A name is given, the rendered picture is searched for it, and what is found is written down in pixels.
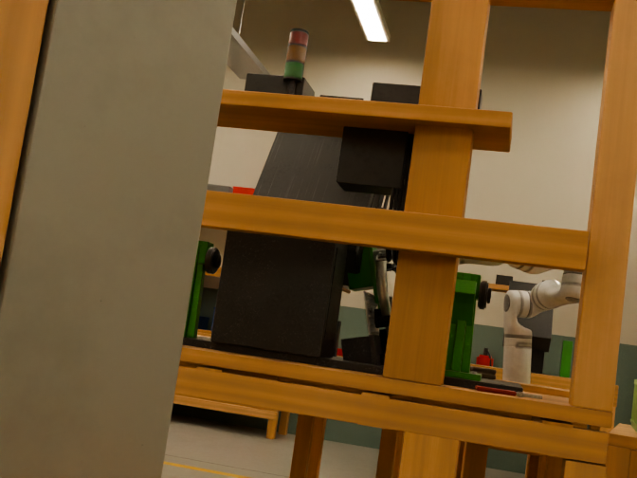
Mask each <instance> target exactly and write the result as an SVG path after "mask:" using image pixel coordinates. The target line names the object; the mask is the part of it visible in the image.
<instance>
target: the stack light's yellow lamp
mask: <svg viewBox="0 0 637 478"><path fill-rule="evenodd" d="M306 51H307V49H306V48H305V47H304V46H299V45H290V46H288V49H287V55H286V63H287V62H298V63H301V64H303V65H304V64H305V57H306Z"/></svg>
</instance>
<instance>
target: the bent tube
mask: <svg viewBox="0 0 637 478"><path fill-rule="evenodd" d="M379 253H386V250H385V249H377V250H373V257H374V260H375V264H376V287H377V295H378V301H379V305H380V310H381V314H382V316H389V315H390V314H391V303H390V297H389V291H388V283H387V264H389V263H390V262H388V261H379V262H377V261H376V255H378V254H379Z"/></svg>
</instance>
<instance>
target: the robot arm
mask: <svg viewBox="0 0 637 478"><path fill-rule="evenodd" d="M376 261H377V262H379V261H387V260H386V253H379V254H378V255H376ZM462 264H475V265H484V266H499V265H502V264H503V263H497V262H489V261H481V260H473V259H465V258H459V264H458V265H462ZM508 265H509V266H510V267H513V268H516V269H518V270H521V271H523V272H526V273H529V274H539V273H543V272H546V271H549V270H552V268H545V267H529V266H521V265H513V264H508ZM396 268H397V263H396V264H395V263H393V264H391V263H390V264H387V271H394V272H395V274H396ZM582 273H583V272H577V271H569V270H564V272H563V276H562V282H561V283H560V282H559V281H556V280H546V281H544V282H541V283H539V284H537V285H535V286H534V287H533V289H532V291H523V290H508V291H507V292H506V294H505V296H504V302H503V315H504V322H503V328H504V344H503V345H504V346H503V367H502V380H508V381H514V382H520V383H527V384H530V381H531V358H532V331H531V330H530V329H528V328H525V327H523V326H522V325H520V324H519V323H518V319H517V318H533V317H534V316H536V315H537V314H539V313H541V312H543V311H548V310H552V309H555V308H558V307H560V306H563V305H566V304H572V303H579V299H580V290H581V282H582Z"/></svg>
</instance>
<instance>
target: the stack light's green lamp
mask: <svg viewBox="0 0 637 478"><path fill-rule="evenodd" d="M303 70H304V65H303V64H301V63H298V62H287V63H285V68H284V74H283V80H284V81H289V80H294V81H296V82H302V77H303Z"/></svg>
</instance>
